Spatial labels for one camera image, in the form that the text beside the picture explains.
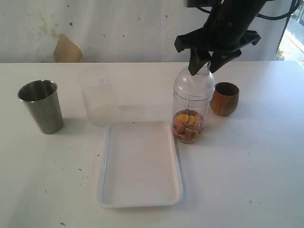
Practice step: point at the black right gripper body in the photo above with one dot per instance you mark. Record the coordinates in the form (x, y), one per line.
(226, 28)

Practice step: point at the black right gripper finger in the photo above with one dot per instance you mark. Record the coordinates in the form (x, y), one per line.
(220, 59)
(198, 58)

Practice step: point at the clear plastic dome lid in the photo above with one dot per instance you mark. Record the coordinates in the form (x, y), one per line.
(197, 87)

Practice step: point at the brown wooden cup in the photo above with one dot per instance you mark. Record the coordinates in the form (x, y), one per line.
(225, 98)

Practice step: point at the clear plastic shaker cup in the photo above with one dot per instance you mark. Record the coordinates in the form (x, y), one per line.
(201, 107)

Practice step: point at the gold coins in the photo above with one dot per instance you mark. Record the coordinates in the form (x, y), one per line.
(187, 127)

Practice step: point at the stainless steel cup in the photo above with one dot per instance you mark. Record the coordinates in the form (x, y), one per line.
(41, 100)

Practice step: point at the translucent plastic container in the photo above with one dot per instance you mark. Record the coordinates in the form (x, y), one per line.
(99, 96)

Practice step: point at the white rectangular tray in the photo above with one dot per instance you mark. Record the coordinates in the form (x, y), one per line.
(139, 167)

